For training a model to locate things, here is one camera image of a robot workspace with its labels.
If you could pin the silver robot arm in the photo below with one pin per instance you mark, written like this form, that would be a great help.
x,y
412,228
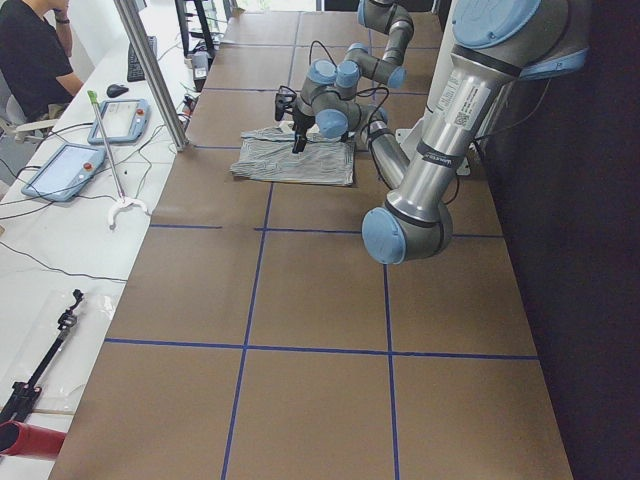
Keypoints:
x,y
393,20
494,43

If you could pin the black keyboard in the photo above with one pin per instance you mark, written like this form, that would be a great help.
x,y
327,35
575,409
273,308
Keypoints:
x,y
135,71

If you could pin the blue teach pendant far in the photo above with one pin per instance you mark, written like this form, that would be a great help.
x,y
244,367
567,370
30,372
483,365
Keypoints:
x,y
124,121

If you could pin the black computer mouse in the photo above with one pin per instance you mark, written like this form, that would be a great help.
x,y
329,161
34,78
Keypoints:
x,y
116,90

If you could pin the aluminium camera post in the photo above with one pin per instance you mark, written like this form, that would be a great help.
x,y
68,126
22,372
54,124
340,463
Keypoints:
x,y
137,36

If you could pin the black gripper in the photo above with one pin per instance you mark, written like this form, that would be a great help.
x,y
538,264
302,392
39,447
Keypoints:
x,y
301,121

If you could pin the blue teach pendant near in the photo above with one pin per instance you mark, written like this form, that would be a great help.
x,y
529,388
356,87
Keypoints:
x,y
66,173

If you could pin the blue teach pendant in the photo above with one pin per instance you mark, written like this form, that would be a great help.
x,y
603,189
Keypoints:
x,y
66,173
124,121

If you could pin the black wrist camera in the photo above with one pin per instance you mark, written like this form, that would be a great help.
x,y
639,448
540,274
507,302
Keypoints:
x,y
284,103

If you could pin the seated person black shirt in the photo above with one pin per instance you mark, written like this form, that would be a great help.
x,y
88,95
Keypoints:
x,y
36,46

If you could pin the navy white striped polo shirt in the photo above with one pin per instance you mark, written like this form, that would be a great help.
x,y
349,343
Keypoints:
x,y
267,154

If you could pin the red cylinder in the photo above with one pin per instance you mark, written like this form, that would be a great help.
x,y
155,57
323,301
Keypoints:
x,y
30,441

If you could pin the black desk stand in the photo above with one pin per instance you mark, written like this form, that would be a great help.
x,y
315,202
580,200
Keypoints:
x,y
198,26

